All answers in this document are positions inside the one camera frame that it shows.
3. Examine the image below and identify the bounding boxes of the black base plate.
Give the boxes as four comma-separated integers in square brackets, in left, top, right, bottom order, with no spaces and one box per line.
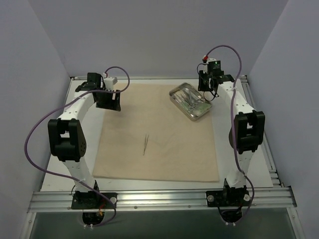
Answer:
[206,190,251,207]
[71,193,114,210]

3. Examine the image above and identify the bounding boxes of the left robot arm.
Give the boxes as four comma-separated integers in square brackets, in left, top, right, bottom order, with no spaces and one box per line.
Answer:
[48,73,121,209]

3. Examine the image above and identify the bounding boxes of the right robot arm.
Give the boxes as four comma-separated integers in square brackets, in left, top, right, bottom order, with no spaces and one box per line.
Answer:
[197,56,265,206]

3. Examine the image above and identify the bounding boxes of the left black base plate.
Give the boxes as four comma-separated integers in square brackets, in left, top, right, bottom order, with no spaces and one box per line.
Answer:
[71,193,114,210]

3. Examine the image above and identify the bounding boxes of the black loop cable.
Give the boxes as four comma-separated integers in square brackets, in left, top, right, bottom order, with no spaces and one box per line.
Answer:
[196,63,220,103]

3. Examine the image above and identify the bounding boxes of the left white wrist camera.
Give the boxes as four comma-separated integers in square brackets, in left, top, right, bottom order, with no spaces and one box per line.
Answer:
[103,77,118,89]

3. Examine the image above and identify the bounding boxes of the aluminium front rail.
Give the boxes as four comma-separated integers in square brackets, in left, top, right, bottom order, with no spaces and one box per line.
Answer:
[28,187,297,213]

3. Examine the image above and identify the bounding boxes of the curved metal tweezers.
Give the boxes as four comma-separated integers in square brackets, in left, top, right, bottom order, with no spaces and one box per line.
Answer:
[143,134,149,156]

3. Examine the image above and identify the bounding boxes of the aluminium right side rail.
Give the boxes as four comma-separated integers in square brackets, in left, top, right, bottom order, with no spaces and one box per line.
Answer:
[240,75,284,187]

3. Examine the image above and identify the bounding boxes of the beige surgical wrap cloth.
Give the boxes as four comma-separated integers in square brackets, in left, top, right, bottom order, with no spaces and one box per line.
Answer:
[93,84,219,182]

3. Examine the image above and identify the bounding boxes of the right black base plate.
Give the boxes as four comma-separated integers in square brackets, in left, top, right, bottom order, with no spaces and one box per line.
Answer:
[206,190,251,207]

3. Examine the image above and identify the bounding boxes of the metal instrument tray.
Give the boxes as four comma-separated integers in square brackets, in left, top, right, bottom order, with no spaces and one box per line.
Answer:
[169,82,212,121]

